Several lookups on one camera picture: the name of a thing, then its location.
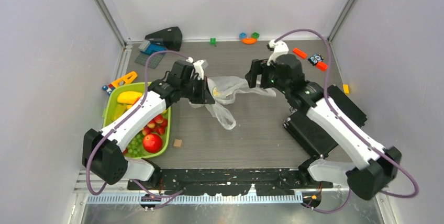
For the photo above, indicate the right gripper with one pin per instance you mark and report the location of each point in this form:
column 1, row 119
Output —
column 258, row 67

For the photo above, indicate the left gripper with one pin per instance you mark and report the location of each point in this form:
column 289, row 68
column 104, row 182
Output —
column 205, row 96

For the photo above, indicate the clear printed plastic bag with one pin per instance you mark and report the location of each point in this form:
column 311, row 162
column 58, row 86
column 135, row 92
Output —
column 224, row 90

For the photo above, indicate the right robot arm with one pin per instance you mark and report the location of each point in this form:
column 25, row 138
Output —
column 372, row 164

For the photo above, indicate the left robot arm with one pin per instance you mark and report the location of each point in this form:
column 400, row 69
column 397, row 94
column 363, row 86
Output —
column 103, row 149

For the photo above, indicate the red fake lychee bunch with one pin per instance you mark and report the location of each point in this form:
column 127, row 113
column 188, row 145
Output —
column 158, row 125

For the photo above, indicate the red fake apple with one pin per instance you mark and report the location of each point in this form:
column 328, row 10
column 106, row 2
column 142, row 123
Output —
column 152, row 143

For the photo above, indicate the green fake grapes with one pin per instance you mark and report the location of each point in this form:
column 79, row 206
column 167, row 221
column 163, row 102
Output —
column 135, row 148

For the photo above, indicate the yellow fake starfruit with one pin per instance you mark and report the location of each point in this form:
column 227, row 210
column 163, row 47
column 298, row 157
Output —
column 119, row 110

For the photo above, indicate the blue toy piece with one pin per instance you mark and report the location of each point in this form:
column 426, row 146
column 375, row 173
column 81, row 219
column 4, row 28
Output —
column 242, row 35

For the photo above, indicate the orange toy bar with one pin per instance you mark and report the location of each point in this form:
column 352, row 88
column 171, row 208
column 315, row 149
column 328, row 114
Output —
column 300, row 53

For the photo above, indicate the small wooden cube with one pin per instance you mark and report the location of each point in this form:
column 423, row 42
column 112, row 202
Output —
column 178, row 143

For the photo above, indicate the red toy brick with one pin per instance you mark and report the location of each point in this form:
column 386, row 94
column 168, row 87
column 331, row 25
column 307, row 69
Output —
column 322, row 66

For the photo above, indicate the grey toy baseplate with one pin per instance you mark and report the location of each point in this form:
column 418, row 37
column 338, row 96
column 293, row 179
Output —
column 153, row 62

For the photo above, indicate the green plastic tray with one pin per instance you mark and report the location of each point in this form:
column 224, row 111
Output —
column 112, row 102

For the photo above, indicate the black wedge block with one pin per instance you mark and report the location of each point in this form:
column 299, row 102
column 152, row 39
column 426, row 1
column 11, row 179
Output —
column 170, row 38

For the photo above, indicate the black box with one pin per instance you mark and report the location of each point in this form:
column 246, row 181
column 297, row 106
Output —
column 312, row 137

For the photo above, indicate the orange yellow toy tool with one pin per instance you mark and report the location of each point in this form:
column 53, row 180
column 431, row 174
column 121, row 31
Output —
column 125, row 79

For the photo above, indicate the grey small toy brick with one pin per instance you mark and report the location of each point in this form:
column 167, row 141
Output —
column 144, row 45

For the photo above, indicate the yellow toy block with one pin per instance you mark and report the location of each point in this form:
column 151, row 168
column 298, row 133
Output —
column 346, row 89

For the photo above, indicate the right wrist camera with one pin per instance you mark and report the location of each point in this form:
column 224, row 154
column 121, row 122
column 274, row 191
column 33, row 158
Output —
column 278, row 48

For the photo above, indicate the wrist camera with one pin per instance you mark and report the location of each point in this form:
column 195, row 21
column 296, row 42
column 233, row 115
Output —
column 199, row 67
column 278, row 48

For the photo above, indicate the green cube by ring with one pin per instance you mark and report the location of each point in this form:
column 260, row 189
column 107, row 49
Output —
column 255, row 35

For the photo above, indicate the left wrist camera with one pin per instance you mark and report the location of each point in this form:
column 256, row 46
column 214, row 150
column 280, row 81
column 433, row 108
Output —
column 199, row 67

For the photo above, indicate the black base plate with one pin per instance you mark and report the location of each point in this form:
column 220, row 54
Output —
column 232, row 182

